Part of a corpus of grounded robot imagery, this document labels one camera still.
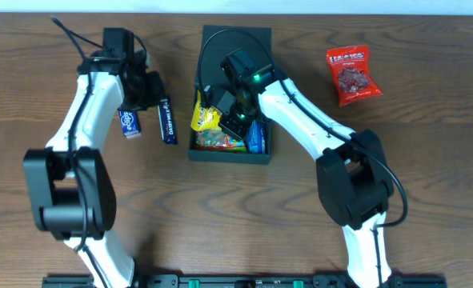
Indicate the dark green open box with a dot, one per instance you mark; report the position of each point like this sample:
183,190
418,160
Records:
211,73

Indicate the purple Dairy Milk bar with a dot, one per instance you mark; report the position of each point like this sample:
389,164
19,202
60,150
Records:
166,120

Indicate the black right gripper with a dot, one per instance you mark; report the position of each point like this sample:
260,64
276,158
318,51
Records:
233,126

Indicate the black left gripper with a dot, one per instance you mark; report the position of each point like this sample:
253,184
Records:
145,101

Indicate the colourful gummy candy bag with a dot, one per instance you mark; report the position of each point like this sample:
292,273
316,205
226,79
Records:
216,140

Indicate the red Hacks candy bag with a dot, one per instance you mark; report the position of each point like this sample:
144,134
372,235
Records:
351,75

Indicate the blue Eclipse mints box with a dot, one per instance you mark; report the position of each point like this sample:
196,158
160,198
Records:
130,124

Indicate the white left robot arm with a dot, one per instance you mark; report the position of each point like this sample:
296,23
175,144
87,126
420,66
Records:
71,194

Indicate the yellow Hacks candy bag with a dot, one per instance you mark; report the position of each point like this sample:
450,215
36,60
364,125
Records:
205,118

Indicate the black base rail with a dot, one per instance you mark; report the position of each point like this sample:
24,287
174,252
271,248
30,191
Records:
317,281

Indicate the blue cookie pack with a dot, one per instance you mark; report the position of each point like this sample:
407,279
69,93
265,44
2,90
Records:
256,138

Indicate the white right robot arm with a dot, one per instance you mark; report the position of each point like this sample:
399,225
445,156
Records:
353,178

